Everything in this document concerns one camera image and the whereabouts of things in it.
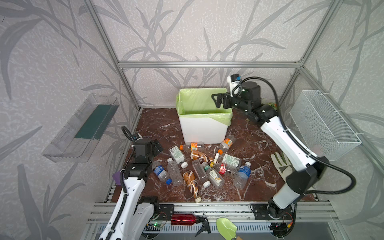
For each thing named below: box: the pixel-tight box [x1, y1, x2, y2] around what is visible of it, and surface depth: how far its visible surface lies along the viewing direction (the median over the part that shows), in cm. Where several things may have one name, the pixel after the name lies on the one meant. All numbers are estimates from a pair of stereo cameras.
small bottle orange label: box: [179, 142, 206, 151], surface depth 97 cm
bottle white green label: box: [168, 145, 188, 169], surface depth 93 cm
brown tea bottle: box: [190, 150, 214, 163], surface depth 90 cm
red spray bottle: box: [171, 213, 211, 237], surface depth 70 cm
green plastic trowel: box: [216, 217, 237, 240], surface depth 71 cm
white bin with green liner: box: [176, 87, 233, 144], surface depth 89 cm
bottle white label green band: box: [201, 161, 225, 189], surface depth 82 cm
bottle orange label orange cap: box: [218, 134, 236, 155], surface depth 98 cm
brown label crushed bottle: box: [183, 170, 202, 203], surface depth 80 cm
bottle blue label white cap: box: [233, 161, 252, 190], surface depth 84 cm
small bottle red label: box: [218, 163, 228, 175], surface depth 84 cm
